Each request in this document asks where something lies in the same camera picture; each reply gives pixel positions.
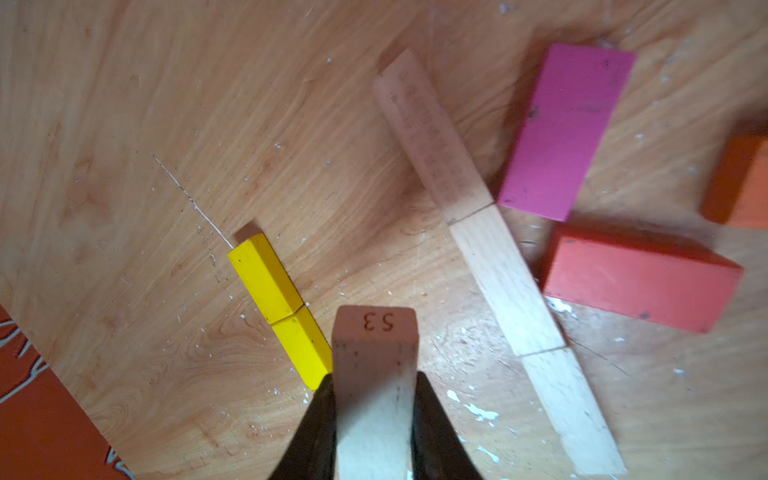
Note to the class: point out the yellow block front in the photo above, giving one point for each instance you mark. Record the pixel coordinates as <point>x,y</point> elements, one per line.
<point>266,280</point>

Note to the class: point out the yellow block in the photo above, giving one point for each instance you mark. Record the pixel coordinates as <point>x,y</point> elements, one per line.
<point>266,280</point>
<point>306,346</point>

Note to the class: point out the orange building block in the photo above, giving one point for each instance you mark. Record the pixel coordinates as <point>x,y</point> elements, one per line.
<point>737,193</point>

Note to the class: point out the red building block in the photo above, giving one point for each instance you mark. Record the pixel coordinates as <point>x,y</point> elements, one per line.
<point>686,287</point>

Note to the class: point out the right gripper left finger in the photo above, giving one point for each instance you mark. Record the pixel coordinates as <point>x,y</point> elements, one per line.
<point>311,453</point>

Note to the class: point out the magenta block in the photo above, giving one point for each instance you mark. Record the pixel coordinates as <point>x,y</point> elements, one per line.
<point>575,96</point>

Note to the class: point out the natural wood block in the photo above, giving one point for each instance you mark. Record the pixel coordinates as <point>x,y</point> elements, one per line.
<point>411,107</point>
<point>506,282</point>
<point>375,356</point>
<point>574,413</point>

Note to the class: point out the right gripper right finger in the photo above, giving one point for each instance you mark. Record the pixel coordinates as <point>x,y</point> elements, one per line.
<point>436,450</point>

